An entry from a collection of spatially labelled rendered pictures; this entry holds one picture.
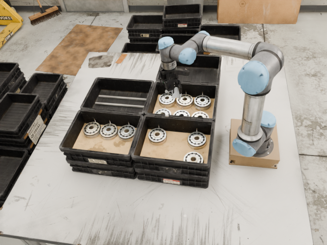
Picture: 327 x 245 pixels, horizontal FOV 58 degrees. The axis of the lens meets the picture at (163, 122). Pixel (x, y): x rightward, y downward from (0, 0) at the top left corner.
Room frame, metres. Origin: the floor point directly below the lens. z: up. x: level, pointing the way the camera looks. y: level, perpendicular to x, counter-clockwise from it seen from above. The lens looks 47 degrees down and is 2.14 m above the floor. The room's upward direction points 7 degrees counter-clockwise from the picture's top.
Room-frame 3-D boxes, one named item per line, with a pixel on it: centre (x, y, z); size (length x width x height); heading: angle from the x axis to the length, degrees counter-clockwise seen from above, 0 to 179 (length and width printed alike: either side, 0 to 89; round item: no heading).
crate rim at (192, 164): (0.99, -0.04, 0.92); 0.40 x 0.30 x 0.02; 74
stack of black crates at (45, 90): (2.13, 1.07, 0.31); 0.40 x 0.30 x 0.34; 165
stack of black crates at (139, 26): (3.05, 0.05, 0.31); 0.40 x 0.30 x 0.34; 75
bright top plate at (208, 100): (1.31, -0.25, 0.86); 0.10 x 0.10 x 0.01
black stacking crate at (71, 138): (1.10, 0.34, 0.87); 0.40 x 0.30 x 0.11; 74
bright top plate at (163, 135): (1.08, 0.04, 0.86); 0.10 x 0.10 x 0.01
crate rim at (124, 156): (1.10, 0.34, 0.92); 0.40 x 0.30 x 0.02; 74
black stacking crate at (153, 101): (1.27, -0.13, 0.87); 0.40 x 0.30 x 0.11; 74
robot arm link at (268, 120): (0.98, -0.50, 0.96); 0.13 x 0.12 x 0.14; 134
